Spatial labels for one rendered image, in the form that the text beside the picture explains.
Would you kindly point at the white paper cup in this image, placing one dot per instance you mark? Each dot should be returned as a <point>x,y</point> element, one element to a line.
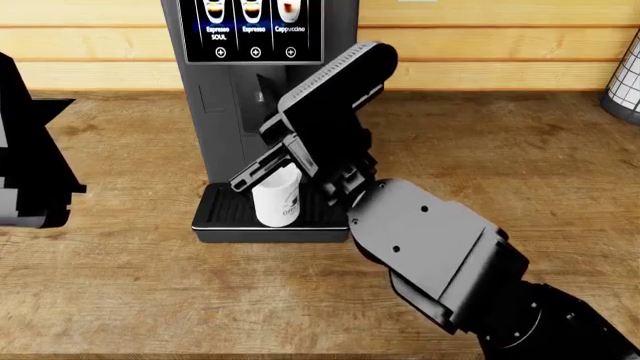
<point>275,204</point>

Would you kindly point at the black drip tray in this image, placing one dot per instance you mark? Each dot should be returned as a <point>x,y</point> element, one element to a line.
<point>225,221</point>

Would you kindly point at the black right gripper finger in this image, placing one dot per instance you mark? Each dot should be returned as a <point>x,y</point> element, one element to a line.
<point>302,157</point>
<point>257,168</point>

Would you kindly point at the dark grey coffee machine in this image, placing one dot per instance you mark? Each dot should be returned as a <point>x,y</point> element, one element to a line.
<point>215,112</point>

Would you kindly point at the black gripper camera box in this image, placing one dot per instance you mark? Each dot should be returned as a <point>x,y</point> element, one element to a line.
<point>345,78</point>

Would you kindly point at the coffee machine touch screen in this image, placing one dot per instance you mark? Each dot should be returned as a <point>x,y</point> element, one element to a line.
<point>252,33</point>

